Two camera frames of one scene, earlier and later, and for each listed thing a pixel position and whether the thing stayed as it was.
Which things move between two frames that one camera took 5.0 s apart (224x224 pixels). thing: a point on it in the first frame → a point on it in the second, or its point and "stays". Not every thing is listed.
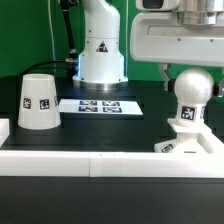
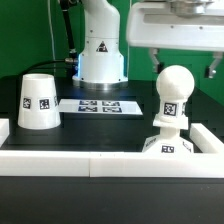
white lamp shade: x=39 y=107 stays
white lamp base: x=192 y=136 → x=169 y=140
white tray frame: x=106 y=164 stays
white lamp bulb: x=193 y=89 → x=174 y=86
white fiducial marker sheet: x=99 y=106 stays
